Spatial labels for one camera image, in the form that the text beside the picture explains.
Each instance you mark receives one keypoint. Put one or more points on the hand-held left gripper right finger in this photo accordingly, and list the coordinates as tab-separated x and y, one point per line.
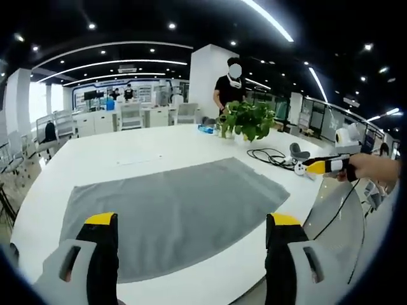
286	254

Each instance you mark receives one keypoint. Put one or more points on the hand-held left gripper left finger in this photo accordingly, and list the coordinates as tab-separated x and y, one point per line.
95	254

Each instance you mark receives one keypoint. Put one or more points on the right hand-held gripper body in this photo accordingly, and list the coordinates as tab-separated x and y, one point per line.
347	139

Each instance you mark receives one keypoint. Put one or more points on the grey towel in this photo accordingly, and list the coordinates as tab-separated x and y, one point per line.
171	209

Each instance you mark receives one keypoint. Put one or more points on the person's right hand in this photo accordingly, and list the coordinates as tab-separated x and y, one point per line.
351	168

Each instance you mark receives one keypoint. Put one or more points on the white round device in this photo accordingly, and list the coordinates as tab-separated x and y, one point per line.
300	168

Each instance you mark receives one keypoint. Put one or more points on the grey curved holder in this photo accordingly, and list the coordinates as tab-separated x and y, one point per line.
298	151

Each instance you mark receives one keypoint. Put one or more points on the green potted plant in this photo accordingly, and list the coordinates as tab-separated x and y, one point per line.
248	119

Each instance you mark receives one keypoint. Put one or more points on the white table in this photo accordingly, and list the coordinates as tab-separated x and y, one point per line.
95	152

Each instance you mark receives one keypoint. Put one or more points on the blue packet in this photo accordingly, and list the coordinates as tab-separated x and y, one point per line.
206	128

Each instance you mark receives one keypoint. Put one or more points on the grey mesh office chair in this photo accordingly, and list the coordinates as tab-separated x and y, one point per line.
47	139
131	116
187	112

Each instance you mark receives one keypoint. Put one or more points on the black backpack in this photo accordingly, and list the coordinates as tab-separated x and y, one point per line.
51	131

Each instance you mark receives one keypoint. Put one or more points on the black monitor screen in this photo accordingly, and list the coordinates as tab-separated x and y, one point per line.
90	94

